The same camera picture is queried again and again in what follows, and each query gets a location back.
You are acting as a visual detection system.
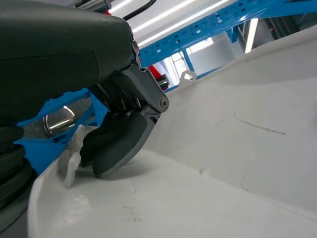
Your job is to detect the blue metal shelf rack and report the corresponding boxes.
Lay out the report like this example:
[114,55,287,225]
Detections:
[14,0,317,176]

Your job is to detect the chrome stanchion with round base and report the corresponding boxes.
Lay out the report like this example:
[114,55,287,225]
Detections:
[42,105,76,138]

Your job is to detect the red barrier belt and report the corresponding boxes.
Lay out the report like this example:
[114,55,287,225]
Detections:
[148,65,160,79]

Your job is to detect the black cable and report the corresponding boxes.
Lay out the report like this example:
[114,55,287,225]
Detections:
[122,0,157,21]

